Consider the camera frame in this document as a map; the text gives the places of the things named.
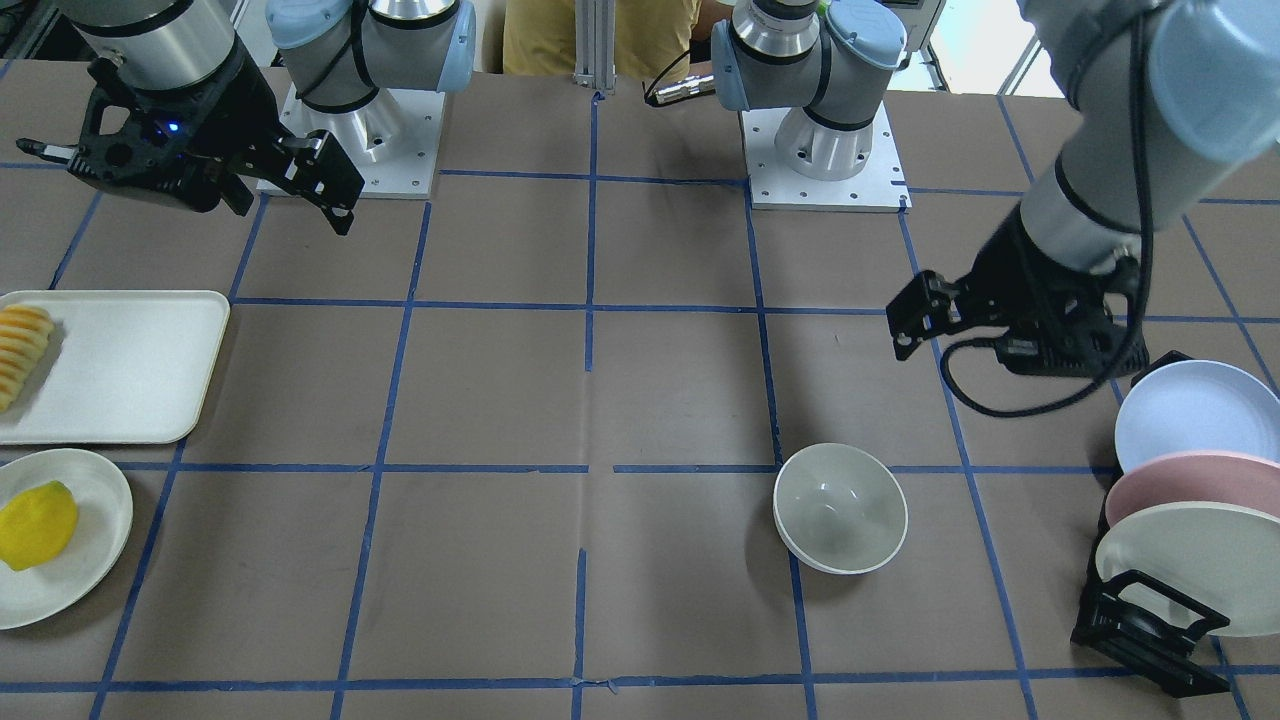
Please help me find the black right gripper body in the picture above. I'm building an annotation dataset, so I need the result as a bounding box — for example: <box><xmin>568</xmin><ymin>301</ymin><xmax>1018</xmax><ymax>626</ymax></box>
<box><xmin>67</xmin><ymin>41</ymin><xmax>297</xmax><ymax>214</ymax></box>

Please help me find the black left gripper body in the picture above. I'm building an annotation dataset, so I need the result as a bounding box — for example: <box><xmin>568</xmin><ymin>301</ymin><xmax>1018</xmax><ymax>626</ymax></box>
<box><xmin>960</xmin><ymin>208</ymin><xmax>1146</xmax><ymax>378</ymax></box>

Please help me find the white ceramic bowl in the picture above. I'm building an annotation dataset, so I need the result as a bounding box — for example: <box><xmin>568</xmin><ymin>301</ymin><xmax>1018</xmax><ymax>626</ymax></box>
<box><xmin>772</xmin><ymin>443</ymin><xmax>910</xmax><ymax>577</ymax></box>

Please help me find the yellow lemon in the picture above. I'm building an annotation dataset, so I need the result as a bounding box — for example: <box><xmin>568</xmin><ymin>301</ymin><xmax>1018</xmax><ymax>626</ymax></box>
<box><xmin>1</xmin><ymin>480</ymin><xmax>79</xmax><ymax>571</ymax></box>

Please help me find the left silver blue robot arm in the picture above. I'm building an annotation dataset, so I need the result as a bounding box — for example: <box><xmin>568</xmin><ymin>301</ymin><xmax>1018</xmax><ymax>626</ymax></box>
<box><xmin>710</xmin><ymin>1</ymin><xmax>1277</xmax><ymax>378</ymax></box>

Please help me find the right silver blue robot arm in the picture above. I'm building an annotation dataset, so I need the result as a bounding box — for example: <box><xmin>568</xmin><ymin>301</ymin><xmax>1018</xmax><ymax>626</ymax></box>
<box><xmin>15</xmin><ymin>1</ymin><xmax>476</xmax><ymax>234</ymax></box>

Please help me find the light blue plate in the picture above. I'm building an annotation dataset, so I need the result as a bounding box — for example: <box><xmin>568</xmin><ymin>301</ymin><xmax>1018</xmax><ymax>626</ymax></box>
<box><xmin>1114</xmin><ymin>360</ymin><xmax>1279</xmax><ymax>470</ymax></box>

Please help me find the sliced yellow fruit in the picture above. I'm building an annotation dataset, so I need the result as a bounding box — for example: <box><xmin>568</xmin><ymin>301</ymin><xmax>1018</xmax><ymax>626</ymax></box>
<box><xmin>1</xmin><ymin>304</ymin><xmax>55</xmax><ymax>413</ymax></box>

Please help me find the white rectangular tray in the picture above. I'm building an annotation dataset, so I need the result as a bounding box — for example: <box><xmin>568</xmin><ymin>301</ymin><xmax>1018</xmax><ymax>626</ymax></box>
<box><xmin>1</xmin><ymin>290</ymin><xmax>230</xmax><ymax>446</ymax></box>

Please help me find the pink plate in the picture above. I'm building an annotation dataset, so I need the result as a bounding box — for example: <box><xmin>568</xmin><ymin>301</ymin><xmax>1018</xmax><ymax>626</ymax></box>
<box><xmin>1103</xmin><ymin>450</ymin><xmax>1279</xmax><ymax>527</ymax></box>

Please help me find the cream white plate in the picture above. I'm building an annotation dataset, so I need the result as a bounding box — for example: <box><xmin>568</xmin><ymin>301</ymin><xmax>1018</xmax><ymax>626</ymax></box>
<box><xmin>1093</xmin><ymin>501</ymin><xmax>1279</xmax><ymax>637</ymax></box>

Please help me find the black plate rack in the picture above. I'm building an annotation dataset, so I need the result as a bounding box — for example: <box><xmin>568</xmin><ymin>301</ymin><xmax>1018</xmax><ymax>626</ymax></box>
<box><xmin>1070</xmin><ymin>350</ymin><xmax>1233</xmax><ymax>700</ymax></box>

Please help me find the white round plate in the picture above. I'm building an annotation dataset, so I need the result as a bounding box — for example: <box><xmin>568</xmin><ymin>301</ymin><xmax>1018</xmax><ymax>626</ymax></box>
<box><xmin>1</xmin><ymin>448</ymin><xmax>133</xmax><ymax>629</ymax></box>

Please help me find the person in yellow shirt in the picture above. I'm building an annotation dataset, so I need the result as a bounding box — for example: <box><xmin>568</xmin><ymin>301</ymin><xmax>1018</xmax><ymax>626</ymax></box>
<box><xmin>500</xmin><ymin>0</ymin><xmax>736</xmax><ymax>81</ymax></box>

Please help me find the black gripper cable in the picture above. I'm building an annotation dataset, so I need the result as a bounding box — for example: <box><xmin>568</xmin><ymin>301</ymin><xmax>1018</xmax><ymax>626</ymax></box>
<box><xmin>938</xmin><ymin>10</ymin><xmax>1156</xmax><ymax>418</ymax></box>

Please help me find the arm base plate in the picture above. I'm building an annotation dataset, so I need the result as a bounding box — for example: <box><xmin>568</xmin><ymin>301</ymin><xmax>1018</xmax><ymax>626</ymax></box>
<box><xmin>739</xmin><ymin>104</ymin><xmax>913</xmax><ymax>213</ymax></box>
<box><xmin>280</xmin><ymin>86</ymin><xmax>451</xmax><ymax>200</ymax></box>

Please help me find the aluminium frame post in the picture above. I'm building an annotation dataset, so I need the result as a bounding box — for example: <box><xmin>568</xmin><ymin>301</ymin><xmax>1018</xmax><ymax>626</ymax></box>
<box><xmin>572</xmin><ymin>0</ymin><xmax>617</xmax><ymax>97</ymax></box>

